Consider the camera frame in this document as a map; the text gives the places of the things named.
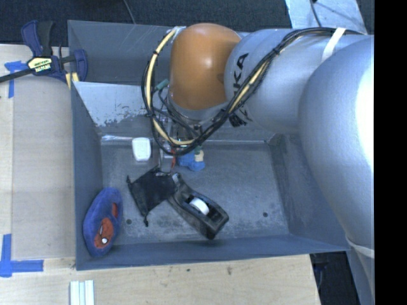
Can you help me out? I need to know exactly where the blue toy figure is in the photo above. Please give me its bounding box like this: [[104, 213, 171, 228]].
[[177, 147, 206, 172]]

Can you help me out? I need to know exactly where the blue plush toy red face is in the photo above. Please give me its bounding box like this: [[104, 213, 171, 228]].
[[82, 187, 124, 259]]

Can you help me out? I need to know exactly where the small white box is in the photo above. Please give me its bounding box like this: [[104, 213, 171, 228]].
[[131, 137, 152, 163]]

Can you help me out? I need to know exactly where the pale wood board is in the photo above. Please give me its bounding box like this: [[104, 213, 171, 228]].
[[11, 74, 78, 261]]

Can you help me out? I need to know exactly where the black tape dispenser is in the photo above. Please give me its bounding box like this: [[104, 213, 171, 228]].
[[166, 172, 230, 241]]

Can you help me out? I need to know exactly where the black cloth pouch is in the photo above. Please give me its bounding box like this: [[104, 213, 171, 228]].
[[126, 165, 177, 227]]

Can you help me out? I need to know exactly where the grey metal bin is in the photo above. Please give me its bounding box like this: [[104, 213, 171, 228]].
[[67, 20, 351, 271]]

